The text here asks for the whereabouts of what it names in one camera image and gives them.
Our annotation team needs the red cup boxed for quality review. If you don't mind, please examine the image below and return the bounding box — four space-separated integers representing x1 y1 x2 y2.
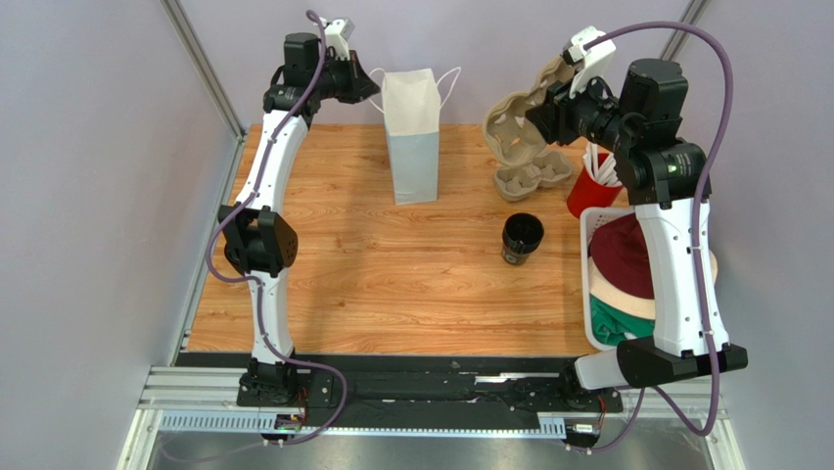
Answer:
567 164 623 218

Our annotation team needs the aluminium frame post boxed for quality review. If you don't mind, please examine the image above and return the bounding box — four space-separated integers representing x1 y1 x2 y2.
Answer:
659 0 712 62
160 0 246 142

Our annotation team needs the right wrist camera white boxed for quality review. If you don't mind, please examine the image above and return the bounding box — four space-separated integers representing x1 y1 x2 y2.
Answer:
562 25 616 98

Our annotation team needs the white plastic basket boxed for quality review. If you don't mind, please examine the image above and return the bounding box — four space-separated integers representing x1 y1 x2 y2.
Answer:
579 207 633 352

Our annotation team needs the white paper straws bundle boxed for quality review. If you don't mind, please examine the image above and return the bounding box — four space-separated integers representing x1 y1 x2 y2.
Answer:
582 142 622 188

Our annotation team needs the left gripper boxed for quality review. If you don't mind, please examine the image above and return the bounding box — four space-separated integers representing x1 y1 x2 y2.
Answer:
309 51 379 106

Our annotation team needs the right aluminium frame post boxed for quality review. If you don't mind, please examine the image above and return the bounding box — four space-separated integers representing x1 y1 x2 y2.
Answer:
659 0 712 62

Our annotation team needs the purple cable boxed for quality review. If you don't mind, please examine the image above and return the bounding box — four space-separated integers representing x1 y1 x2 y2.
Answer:
159 9 349 457
563 21 735 455

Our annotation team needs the green cloth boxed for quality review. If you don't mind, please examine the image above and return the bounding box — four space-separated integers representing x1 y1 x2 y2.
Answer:
589 296 655 346

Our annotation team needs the black coffee cup right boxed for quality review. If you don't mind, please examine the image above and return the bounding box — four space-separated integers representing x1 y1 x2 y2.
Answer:
501 212 544 265

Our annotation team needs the white paper bag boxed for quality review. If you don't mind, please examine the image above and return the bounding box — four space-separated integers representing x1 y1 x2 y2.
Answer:
371 67 461 206

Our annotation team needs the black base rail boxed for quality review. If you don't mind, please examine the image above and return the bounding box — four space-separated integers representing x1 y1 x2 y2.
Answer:
174 352 624 432

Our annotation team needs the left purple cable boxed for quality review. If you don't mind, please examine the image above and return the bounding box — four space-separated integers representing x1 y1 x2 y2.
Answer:
159 9 349 457

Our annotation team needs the maroon bucket hat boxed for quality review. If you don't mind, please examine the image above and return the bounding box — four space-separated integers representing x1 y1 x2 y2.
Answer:
587 213 719 320

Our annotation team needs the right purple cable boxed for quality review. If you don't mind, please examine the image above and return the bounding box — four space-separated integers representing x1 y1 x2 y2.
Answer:
563 21 735 455

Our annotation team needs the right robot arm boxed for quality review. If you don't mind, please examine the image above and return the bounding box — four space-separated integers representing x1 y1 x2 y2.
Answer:
526 59 749 394

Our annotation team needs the pulp cup carrier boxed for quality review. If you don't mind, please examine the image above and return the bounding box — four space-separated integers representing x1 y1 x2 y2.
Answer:
492 150 574 203
482 57 574 167

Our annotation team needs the left aluminium frame post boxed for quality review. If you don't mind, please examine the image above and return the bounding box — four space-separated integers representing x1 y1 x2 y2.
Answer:
160 0 246 142

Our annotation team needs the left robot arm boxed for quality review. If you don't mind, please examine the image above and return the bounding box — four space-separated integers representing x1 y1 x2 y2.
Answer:
218 30 380 406

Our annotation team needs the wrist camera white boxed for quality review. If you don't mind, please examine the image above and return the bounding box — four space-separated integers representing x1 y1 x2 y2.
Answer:
562 25 616 98
324 17 355 61

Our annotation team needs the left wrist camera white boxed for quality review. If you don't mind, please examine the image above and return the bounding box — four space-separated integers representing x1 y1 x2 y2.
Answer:
324 17 355 61

